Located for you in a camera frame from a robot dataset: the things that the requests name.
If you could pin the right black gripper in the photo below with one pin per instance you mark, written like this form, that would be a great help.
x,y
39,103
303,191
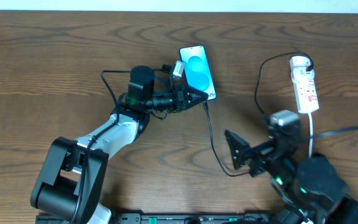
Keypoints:
x,y
254,158

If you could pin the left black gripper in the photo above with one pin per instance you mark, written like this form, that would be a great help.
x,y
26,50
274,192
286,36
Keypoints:
x,y
181,98

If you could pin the blue smartphone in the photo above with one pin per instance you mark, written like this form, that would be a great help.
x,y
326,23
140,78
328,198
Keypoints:
x,y
197,70

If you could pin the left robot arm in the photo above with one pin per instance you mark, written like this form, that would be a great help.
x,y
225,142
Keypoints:
x,y
70,181

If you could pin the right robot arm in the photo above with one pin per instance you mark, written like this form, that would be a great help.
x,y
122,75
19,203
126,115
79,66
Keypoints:
x,y
311,188

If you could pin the white charger adapter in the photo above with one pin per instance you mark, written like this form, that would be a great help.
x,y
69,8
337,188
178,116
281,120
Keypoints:
x,y
299,61

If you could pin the white power strip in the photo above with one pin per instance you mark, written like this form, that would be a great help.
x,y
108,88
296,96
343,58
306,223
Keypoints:
x,y
305,90

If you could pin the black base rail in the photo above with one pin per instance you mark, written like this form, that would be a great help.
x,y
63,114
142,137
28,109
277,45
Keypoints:
x,y
136,218

